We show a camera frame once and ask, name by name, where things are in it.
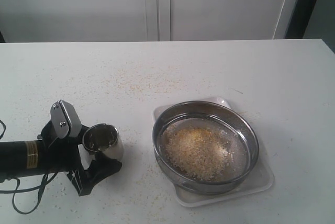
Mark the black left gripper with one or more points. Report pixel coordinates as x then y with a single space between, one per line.
62 155

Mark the stainless steel cup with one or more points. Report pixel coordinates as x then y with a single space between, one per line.
103 139

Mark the grain mixture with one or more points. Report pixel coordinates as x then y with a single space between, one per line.
199 152

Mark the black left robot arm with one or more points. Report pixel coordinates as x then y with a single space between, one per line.
18 159

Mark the round steel mesh sieve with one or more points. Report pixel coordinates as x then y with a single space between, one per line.
241 138

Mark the white cabinet behind table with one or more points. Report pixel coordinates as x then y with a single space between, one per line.
143 20

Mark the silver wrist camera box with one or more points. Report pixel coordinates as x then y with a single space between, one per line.
65 120

